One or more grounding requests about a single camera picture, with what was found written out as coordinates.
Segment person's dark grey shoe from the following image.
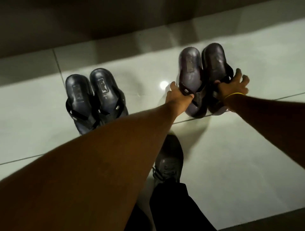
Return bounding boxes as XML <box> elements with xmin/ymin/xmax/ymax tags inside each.
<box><xmin>152</xmin><ymin>134</ymin><xmax>184</xmax><ymax>189</ymax></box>

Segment dark blue flip-flop sandal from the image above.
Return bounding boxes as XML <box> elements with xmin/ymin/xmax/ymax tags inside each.
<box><xmin>65</xmin><ymin>74</ymin><xmax>101</xmax><ymax>135</ymax></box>
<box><xmin>90</xmin><ymin>68</ymin><xmax>129</xmax><ymax>125</ymax></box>

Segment dark purple flip-flop sandal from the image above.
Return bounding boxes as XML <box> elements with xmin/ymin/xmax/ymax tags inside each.
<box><xmin>201</xmin><ymin>43</ymin><xmax>234</xmax><ymax>116</ymax></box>
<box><xmin>178</xmin><ymin>47</ymin><xmax>210</xmax><ymax>119</ymax></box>

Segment yellow wristband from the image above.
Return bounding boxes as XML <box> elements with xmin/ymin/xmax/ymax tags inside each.
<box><xmin>223</xmin><ymin>92</ymin><xmax>245</xmax><ymax>101</ymax></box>

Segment person's left hand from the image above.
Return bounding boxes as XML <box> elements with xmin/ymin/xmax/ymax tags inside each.
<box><xmin>165</xmin><ymin>81</ymin><xmax>194</xmax><ymax>114</ymax></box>

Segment person's right forearm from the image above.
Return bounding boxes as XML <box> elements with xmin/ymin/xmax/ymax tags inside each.
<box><xmin>224</xmin><ymin>93</ymin><xmax>305</xmax><ymax>170</ymax></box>

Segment person's black trousers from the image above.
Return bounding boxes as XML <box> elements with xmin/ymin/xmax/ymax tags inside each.
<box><xmin>124</xmin><ymin>182</ymin><xmax>218</xmax><ymax>231</ymax></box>

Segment person's right hand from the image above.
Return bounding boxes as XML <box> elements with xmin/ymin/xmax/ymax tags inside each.
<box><xmin>214</xmin><ymin>68</ymin><xmax>250</xmax><ymax>103</ymax></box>

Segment person's left forearm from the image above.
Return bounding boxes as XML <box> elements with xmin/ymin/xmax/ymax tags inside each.
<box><xmin>0</xmin><ymin>102</ymin><xmax>183</xmax><ymax>231</ymax></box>

